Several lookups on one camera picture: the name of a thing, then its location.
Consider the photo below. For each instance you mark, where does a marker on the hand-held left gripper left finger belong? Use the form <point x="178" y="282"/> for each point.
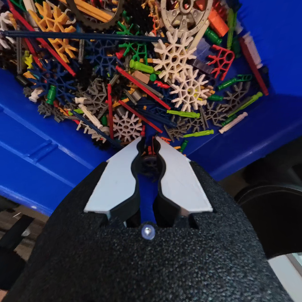
<point x="113" y="186"/>

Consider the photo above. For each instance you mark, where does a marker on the pile of toy building pieces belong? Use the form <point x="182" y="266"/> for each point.
<point x="174" y="56"/>

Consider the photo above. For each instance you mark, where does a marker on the black round object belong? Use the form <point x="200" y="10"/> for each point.
<point x="271" y="212"/>

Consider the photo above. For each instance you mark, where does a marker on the blue bin with toy pieces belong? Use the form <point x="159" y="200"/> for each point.
<point x="47" y="153"/>

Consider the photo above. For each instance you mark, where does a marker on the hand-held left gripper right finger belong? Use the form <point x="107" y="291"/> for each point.
<point x="184" y="188"/>

